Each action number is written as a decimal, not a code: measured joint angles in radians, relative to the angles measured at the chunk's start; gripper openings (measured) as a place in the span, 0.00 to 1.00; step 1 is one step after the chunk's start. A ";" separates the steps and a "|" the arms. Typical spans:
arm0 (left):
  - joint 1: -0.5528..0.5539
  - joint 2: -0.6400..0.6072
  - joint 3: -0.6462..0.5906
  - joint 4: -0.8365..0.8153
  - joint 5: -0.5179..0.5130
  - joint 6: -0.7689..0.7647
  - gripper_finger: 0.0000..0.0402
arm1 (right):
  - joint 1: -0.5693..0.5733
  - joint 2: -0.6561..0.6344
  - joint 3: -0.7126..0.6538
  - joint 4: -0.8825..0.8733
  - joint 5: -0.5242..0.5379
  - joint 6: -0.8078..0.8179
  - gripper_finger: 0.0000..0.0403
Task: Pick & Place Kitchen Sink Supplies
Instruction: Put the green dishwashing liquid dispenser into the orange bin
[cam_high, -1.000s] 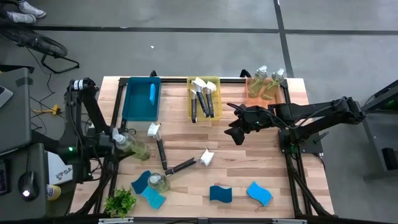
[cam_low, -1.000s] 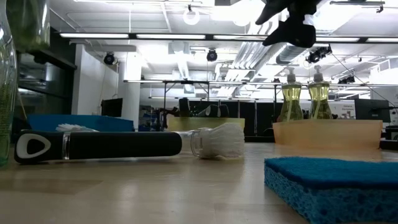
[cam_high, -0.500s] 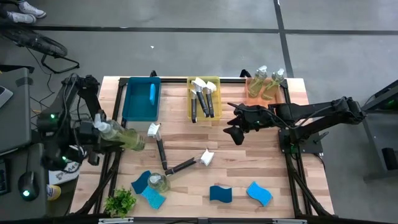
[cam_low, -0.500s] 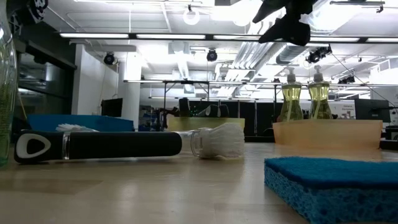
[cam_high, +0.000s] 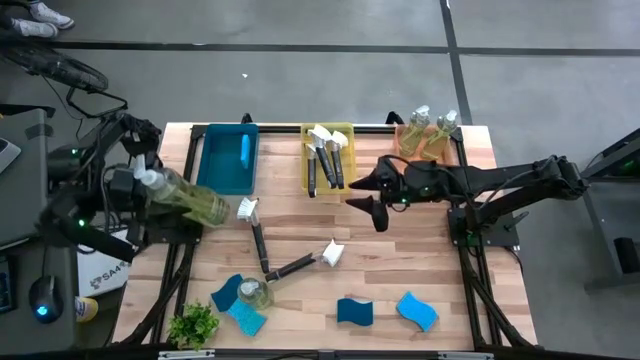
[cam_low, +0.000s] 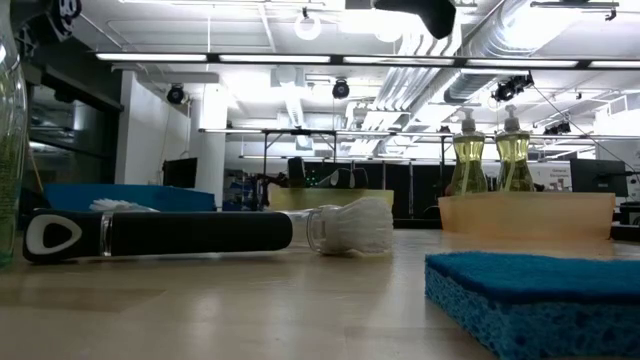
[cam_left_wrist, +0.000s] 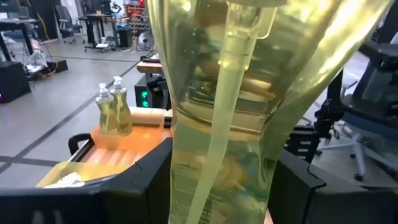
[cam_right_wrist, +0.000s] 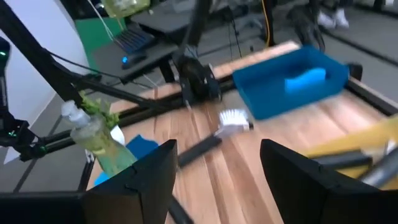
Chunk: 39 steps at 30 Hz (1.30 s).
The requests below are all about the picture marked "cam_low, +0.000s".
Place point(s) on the black rig light bar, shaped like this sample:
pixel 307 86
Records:
pixel 275 58

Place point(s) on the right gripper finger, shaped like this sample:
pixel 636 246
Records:
pixel 435 15

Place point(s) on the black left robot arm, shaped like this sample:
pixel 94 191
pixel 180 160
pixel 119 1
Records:
pixel 45 25

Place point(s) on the black chair backrest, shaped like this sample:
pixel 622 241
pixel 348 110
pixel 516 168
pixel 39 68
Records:
pixel 297 172

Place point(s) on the yellow plastic bin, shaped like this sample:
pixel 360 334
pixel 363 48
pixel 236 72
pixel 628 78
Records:
pixel 300 199

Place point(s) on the black computer monitor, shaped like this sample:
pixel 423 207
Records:
pixel 180 172
pixel 597 177

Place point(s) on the black background workstation frame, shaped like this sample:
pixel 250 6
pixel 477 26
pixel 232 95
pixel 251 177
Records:
pixel 300 132

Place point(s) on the blue two-tone sponge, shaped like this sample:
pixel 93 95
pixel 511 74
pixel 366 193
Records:
pixel 525 310

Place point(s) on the blue plastic bin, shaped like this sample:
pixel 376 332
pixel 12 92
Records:
pixel 150 197

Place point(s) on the round white ceiling lamp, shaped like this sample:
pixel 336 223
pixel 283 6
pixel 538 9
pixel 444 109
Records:
pixel 307 27

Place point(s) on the orange plastic bin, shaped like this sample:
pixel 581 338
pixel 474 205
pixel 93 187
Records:
pixel 550 215

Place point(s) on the black ceiling spotlight cluster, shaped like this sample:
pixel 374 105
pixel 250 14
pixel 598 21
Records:
pixel 510 89

